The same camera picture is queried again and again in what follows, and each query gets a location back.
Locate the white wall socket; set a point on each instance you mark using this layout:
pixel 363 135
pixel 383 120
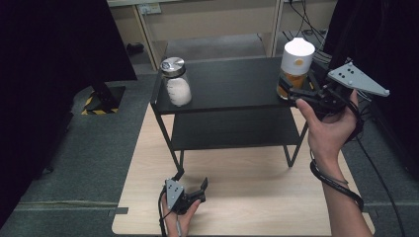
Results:
pixel 150 9

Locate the striped-edge stand base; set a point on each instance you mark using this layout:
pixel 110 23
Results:
pixel 105 98

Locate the yellow powder jar white lid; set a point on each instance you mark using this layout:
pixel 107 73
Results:
pixel 298 56

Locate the black curtain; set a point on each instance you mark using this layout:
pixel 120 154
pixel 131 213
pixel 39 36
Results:
pixel 49 49
pixel 388 39

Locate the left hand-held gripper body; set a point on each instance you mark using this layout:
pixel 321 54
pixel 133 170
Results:
pixel 174 194

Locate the black two-tier shelf rack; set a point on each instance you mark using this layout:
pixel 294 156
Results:
pixel 230 82

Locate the salt jar silver lid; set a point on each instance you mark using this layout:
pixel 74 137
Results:
pixel 178 89

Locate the person's right hand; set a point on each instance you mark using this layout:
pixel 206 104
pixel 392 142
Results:
pixel 329 135

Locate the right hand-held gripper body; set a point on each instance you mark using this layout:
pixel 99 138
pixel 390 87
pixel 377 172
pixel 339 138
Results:
pixel 355 79

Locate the pale background desk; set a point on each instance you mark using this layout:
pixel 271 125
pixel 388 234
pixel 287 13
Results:
pixel 210 23

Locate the small black floor object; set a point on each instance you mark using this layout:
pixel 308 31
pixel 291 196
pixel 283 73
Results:
pixel 135 48

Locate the person's left hand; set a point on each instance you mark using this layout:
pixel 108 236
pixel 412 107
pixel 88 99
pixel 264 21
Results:
pixel 178 223

